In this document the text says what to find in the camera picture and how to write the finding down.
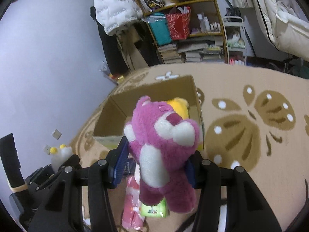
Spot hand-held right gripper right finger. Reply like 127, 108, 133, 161
185, 150, 283, 232

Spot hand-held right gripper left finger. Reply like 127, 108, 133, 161
28, 136, 131, 232

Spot pink plush bear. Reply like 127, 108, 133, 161
124, 96, 204, 214

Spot cardboard box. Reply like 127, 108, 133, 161
93, 75, 205, 151

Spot dark blue packet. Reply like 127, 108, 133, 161
123, 158, 138, 176

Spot white plush toy yellow dots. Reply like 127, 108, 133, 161
44, 144, 73, 172

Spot pink packet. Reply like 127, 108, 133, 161
121, 176, 146, 232

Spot green tissue packet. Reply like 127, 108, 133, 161
140, 198, 169, 218

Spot black coat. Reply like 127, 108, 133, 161
90, 6, 132, 74

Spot stack of books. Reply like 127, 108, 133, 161
157, 37, 225, 64

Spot teal bag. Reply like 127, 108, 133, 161
147, 14, 172, 46

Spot white utility cart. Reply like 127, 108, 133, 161
222, 16, 247, 66

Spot red gift bag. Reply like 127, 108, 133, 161
166, 6, 192, 40

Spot wooden bookshelf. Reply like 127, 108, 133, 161
133, 0, 228, 64

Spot white puffer jacket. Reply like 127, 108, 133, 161
93, 0, 143, 37

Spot white quilt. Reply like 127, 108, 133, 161
228, 0, 309, 61

